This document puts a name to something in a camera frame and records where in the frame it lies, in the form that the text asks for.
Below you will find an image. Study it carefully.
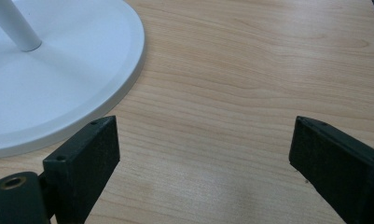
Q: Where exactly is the white round lamp stand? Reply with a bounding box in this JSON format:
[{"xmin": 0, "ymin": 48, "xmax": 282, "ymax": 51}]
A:
[{"xmin": 0, "ymin": 0, "xmax": 146, "ymax": 160}]

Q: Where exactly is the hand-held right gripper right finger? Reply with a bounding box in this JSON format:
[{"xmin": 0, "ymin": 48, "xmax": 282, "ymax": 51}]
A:
[{"xmin": 288, "ymin": 115, "xmax": 374, "ymax": 224}]

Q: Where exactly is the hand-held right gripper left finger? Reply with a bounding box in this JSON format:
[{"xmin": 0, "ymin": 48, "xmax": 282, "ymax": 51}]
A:
[{"xmin": 42, "ymin": 115, "xmax": 121, "ymax": 224}]

